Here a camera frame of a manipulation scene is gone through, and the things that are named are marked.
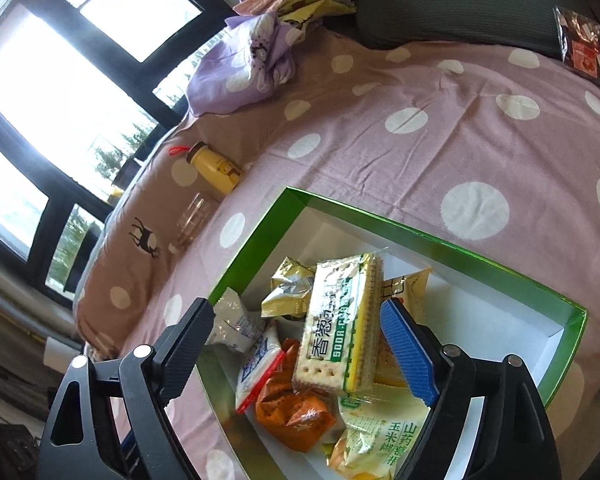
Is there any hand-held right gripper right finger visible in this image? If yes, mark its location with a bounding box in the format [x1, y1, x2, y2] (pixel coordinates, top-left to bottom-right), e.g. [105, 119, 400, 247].
[380, 298, 561, 480]

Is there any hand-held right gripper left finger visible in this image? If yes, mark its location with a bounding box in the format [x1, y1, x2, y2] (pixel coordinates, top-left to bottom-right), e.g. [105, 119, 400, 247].
[37, 297, 216, 480]

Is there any white blue peanut snack packet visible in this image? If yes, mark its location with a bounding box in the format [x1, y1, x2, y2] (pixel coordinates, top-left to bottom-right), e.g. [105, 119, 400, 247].
[206, 287, 267, 357]

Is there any large pale yellow snack packet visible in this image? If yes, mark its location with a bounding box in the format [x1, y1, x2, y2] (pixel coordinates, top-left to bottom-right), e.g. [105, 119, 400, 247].
[374, 267, 433, 387]

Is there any green yellow cracker packet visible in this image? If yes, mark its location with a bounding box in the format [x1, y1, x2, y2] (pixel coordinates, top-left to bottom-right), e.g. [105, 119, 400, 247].
[292, 254, 384, 394]

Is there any white packet with red edge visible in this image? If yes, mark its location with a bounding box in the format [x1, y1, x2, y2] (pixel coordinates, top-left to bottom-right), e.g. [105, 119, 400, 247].
[235, 324, 287, 414]

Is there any yellow green corn print packet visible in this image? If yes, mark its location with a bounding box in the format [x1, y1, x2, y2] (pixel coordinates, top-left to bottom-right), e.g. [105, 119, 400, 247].
[329, 384, 432, 480]

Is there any green cardboard box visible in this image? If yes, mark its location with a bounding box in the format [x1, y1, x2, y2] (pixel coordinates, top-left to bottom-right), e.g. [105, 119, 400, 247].
[195, 186, 589, 480]

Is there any olive gold snack packet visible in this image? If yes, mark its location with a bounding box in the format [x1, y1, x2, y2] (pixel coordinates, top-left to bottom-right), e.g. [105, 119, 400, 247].
[260, 256, 317, 322]

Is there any orange snack packet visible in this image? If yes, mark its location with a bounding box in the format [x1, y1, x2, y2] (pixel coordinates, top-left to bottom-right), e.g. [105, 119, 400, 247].
[255, 338, 339, 454]

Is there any clear plastic bottle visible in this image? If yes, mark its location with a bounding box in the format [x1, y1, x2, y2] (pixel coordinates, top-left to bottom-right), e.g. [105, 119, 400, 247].
[168, 191, 222, 257]

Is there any brown dotted pillow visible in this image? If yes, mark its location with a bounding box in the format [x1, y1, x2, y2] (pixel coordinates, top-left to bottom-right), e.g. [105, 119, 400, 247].
[74, 110, 263, 358]

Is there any pink dotted bed sheet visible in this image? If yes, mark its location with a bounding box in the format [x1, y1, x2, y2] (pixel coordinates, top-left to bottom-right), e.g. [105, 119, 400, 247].
[95, 35, 600, 480]

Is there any purple cloth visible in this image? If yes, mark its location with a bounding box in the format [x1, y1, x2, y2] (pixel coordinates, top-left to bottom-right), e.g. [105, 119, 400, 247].
[186, 11, 299, 117]

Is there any black framed window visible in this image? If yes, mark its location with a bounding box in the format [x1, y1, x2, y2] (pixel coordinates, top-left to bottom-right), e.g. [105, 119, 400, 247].
[0, 0, 241, 291]

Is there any dark green cushion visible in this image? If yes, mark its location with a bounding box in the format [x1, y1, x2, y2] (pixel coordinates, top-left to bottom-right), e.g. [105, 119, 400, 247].
[354, 0, 598, 62]

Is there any clear bag with red items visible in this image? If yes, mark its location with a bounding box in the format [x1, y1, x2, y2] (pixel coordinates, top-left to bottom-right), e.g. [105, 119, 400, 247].
[551, 5, 600, 82]

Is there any yellow bottle with red strap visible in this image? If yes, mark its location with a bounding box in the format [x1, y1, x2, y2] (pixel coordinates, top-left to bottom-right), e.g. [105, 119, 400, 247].
[169, 141, 244, 197]

